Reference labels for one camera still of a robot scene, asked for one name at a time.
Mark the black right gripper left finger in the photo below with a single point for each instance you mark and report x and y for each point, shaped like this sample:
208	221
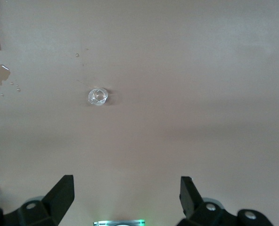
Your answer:
47	207

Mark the brown paper table cover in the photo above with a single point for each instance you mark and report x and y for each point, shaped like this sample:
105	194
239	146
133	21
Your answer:
177	94

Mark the clear glass cup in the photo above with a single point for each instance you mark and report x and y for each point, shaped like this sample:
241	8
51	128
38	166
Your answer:
97	96

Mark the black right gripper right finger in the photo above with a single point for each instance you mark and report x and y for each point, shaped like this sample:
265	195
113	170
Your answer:
193	207

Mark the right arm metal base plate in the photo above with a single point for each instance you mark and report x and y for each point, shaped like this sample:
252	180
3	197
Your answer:
118	222

